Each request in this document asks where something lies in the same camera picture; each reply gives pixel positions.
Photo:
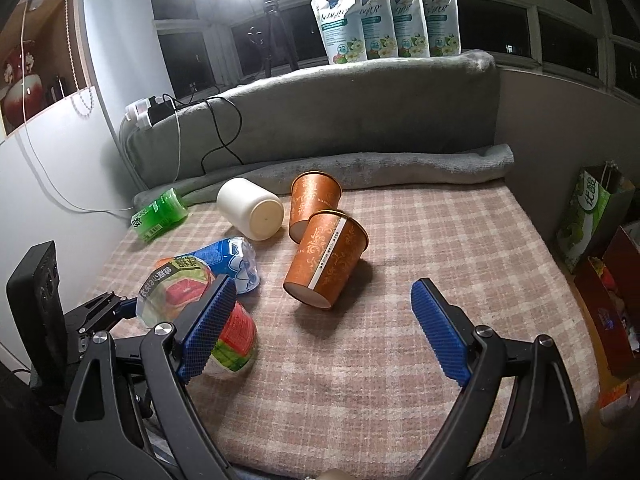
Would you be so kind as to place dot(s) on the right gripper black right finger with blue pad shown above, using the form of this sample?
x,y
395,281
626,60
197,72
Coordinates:
x,y
516,415

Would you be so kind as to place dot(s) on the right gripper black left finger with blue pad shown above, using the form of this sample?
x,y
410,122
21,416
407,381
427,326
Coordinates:
x,y
102,434

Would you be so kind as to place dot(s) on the red green snack cup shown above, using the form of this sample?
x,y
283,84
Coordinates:
x,y
177,282

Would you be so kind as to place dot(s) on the white plastic cup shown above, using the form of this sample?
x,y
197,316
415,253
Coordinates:
x,y
254,211

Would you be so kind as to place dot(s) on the front orange paper cup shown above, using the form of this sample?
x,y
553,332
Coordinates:
x,y
332,245

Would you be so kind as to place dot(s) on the orange paper cup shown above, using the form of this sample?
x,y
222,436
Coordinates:
x,y
311,192
332,245

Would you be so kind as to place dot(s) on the rear orange paper cup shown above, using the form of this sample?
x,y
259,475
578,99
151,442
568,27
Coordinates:
x,y
311,192

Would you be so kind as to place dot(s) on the red gift bag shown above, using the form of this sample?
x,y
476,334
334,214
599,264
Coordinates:
x,y
609,287

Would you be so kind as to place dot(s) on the plaid pink blanket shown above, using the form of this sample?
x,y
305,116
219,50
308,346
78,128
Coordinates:
x,y
358,387

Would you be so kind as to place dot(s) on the blue white packet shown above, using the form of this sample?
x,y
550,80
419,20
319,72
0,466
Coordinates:
x,y
234,257

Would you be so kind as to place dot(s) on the green plastic bottle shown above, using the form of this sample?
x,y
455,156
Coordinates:
x,y
160,216

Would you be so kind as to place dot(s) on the green white paper bag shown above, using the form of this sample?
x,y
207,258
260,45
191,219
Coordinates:
x,y
601,198

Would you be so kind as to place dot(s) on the rolled grey blanket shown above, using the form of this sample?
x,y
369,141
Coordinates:
x,y
355,171

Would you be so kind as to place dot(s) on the white power strip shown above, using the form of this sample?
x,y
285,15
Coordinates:
x,y
147,112

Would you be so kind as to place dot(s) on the grey sofa backrest cushion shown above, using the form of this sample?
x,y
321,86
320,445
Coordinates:
x,y
397,105

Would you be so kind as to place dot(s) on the red white apple ornament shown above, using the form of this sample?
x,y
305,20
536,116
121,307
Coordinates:
x,y
22,89

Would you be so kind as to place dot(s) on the refill pouch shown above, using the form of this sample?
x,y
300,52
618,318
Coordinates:
x,y
340,27
378,29
410,28
442,22

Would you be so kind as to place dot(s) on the black device on mount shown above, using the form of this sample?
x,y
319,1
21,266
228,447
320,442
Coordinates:
x,y
35,303

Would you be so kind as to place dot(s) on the wooden wall shelf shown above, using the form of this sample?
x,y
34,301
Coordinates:
x,y
56,28

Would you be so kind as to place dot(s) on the black camera tripod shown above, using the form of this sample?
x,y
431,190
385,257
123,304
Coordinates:
x,y
273,36

